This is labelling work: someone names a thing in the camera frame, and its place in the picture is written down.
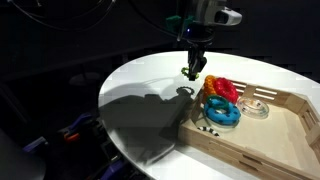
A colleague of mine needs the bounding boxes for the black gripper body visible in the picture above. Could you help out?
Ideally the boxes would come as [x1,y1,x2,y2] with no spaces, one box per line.
[183,25,214,52]

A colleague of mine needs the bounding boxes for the light green ring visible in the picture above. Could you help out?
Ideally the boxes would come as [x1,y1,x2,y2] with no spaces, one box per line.
[180,66,200,80]

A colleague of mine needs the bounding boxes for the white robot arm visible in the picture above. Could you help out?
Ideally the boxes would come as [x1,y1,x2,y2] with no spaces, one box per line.
[177,0,224,81]

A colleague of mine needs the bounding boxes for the wooden slatted tray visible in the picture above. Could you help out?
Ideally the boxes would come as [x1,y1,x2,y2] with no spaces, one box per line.
[178,81,320,180]

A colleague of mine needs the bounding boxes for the orange ridged ring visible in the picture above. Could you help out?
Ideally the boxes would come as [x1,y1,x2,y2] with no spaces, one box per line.
[202,74,218,104]

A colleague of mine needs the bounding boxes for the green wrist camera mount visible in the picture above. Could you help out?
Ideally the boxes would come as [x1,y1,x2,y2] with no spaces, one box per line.
[166,15,194,41]

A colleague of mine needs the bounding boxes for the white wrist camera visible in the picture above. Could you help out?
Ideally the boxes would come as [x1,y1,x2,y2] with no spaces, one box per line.
[196,0,243,27]

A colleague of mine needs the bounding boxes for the red ridged ring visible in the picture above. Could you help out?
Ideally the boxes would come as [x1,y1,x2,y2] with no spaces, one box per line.
[213,77,240,105]

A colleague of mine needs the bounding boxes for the dark green ring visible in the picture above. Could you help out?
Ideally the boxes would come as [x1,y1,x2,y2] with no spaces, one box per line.
[205,94,230,111]

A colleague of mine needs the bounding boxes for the blue dotted ring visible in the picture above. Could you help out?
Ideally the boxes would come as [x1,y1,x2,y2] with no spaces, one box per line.
[203,99,242,127]

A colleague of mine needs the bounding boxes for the black and white ring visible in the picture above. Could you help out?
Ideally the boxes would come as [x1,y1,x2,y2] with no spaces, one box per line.
[197,125,221,137]

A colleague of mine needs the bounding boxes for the clear transparent ring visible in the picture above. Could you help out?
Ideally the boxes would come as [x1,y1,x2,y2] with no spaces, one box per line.
[237,96,270,118]

